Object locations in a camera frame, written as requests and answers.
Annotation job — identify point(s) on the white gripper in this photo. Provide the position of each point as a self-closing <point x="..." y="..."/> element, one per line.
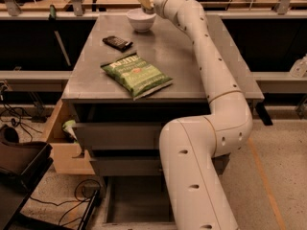
<point x="164" y="7"/>

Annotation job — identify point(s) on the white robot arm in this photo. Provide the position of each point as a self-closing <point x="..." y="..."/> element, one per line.
<point x="187" y="145"/>

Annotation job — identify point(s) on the white bowl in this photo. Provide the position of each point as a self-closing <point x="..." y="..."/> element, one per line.
<point x="140" y="20"/>

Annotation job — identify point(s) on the dark chocolate bar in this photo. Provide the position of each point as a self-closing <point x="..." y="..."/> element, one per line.
<point x="117" y="43"/>

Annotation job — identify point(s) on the grey drawer cabinet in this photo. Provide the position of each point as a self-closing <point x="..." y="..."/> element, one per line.
<point x="165" y="103"/>

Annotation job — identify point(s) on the green chip bag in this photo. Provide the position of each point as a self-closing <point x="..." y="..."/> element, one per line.
<point x="137" y="75"/>

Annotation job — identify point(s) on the top grey drawer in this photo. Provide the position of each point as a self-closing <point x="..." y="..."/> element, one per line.
<point x="118" y="136"/>

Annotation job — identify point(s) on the green bag in box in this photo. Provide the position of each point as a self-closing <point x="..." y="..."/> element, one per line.
<point x="67" y="128"/>

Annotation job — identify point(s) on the middle grey drawer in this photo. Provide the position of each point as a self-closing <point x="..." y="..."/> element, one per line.
<point x="142" y="166"/>

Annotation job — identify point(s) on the light wooden box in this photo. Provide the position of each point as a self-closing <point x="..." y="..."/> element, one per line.
<point x="67" y="156"/>

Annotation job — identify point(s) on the bottom open grey drawer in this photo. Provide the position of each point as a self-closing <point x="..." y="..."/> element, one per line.
<point x="137" y="203"/>

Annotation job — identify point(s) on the dark cart at left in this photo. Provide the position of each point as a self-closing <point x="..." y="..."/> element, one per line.
<point x="22" y="166"/>

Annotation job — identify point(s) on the green handled tool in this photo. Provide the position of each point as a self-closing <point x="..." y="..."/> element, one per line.
<point x="53" y="20"/>

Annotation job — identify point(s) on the metal railing frame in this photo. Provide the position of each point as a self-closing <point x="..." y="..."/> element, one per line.
<point x="86" y="8"/>

